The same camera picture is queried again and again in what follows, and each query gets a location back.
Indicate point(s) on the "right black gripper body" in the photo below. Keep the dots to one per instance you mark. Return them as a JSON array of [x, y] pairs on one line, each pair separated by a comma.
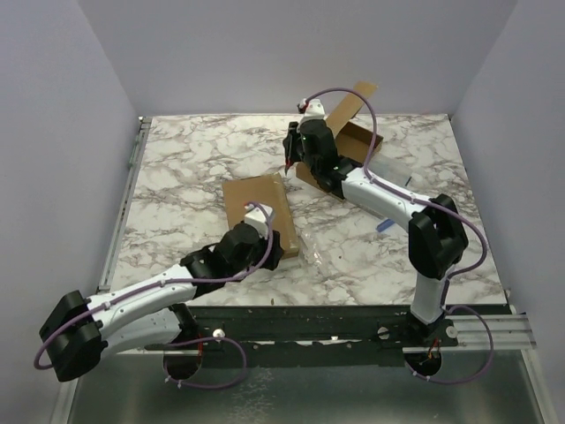
[[292, 144]]

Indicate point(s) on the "brown cardboard express box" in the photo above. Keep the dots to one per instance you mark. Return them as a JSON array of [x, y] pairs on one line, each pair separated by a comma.
[[336, 146]]

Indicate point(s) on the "red black utility knife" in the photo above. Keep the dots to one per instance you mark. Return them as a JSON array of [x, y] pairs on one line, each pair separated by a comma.
[[288, 166]]

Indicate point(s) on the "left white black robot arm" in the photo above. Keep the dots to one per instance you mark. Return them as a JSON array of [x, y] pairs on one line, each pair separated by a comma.
[[81, 332]]

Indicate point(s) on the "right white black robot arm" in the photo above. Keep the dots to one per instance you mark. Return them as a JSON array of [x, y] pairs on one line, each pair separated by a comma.
[[436, 239]]

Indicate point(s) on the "clear plastic wrap piece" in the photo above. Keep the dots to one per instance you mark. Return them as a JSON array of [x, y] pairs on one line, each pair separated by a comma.
[[313, 255]]

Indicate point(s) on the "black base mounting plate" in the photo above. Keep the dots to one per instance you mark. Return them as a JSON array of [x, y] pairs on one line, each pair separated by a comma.
[[303, 336]]

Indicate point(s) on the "clear plastic container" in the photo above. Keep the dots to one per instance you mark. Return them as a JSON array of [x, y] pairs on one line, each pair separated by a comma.
[[390, 169]]

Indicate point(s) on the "small blue plastic piece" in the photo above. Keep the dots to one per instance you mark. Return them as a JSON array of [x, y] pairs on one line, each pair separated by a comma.
[[384, 225]]

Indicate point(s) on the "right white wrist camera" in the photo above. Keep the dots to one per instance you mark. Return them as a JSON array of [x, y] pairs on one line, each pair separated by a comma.
[[311, 110]]

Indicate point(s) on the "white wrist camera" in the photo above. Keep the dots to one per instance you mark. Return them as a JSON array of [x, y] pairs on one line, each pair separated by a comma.
[[311, 110], [259, 216]]

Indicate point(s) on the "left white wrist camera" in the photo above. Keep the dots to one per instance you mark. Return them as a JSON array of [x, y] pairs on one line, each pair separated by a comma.
[[259, 216]]

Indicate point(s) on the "aluminium frame rail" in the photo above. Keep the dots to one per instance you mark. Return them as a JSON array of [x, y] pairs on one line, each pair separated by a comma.
[[502, 332]]

